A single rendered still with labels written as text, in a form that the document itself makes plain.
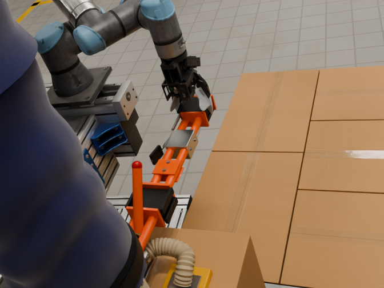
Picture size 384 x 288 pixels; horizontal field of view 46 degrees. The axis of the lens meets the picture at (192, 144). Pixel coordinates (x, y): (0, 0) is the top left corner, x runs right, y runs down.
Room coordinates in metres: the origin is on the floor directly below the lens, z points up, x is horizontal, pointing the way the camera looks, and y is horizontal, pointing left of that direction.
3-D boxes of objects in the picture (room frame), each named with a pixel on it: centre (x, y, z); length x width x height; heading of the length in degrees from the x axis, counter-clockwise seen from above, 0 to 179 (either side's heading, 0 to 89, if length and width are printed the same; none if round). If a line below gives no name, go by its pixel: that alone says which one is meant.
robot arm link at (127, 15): (1.14, 0.03, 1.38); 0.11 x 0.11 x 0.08; 24
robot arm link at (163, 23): (1.06, -0.03, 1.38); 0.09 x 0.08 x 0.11; 24
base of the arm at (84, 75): (1.55, 0.34, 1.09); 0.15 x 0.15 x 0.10
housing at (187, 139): (0.95, 0.02, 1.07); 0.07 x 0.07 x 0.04; 59
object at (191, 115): (1.07, -0.05, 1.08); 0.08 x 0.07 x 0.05; 149
